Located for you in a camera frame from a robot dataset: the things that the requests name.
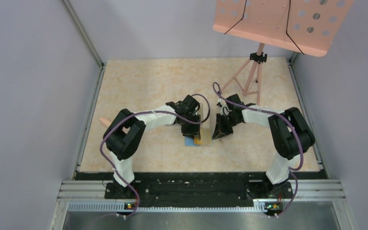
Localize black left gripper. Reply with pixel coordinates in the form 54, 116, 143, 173
179, 113, 200, 140

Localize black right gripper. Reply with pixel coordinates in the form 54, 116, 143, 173
213, 113, 241, 140

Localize clear acrylic card box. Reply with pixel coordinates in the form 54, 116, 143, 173
166, 100, 211, 125

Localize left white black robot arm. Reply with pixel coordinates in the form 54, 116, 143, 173
102, 95, 201, 198

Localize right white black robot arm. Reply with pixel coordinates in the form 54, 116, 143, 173
212, 94, 315, 197

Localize pink wooden cylinder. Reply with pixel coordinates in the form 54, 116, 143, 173
99, 117, 112, 127

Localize pink music stand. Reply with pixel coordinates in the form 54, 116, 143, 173
213, 0, 356, 97

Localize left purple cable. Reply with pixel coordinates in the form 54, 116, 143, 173
99, 93, 211, 219

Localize purple cable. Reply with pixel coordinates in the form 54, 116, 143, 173
212, 82, 305, 219
99, 93, 211, 219

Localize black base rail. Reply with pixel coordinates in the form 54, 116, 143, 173
75, 171, 327, 209

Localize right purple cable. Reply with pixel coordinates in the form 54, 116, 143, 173
212, 82, 305, 219

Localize grey slotted cable duct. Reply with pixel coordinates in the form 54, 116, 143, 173
68, 201, 267, 212

